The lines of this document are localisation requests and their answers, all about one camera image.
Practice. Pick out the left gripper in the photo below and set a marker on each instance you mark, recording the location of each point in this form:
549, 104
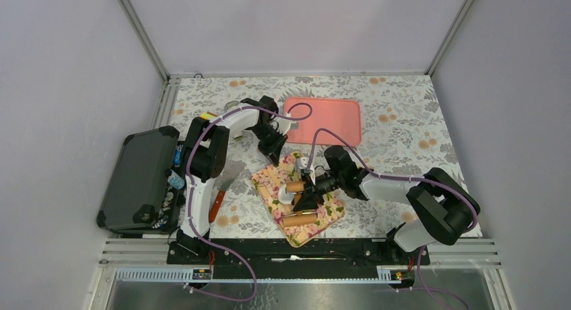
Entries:
273, 151

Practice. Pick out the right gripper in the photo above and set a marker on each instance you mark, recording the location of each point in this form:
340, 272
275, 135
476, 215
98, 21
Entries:
308, 201

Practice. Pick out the wooden double-ended roller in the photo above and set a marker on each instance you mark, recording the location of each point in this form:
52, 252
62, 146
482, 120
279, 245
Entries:
298, 218

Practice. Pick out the floral cutting board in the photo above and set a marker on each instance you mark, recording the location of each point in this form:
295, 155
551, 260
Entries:
267, 182

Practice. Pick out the metal scraper red handle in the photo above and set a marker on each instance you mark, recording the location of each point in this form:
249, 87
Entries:
230, 173

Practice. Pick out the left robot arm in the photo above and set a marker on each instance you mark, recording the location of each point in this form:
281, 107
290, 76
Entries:
205, 153

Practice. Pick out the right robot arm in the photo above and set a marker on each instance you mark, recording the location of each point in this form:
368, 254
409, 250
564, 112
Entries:
444, 209

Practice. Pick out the white dough ball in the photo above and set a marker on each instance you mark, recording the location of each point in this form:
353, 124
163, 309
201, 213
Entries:
284, 196

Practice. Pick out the orange green toy block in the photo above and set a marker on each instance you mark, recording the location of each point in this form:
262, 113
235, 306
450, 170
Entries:
208, 116

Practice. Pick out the pink plastic tray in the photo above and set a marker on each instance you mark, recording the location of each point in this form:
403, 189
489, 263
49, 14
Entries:
341, 116

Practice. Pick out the black case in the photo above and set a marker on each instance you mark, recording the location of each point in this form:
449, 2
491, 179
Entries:
139, 199

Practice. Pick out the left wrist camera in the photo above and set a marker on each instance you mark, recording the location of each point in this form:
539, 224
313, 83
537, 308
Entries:
286, 124

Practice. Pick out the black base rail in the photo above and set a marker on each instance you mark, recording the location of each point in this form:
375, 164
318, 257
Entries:
276, 259

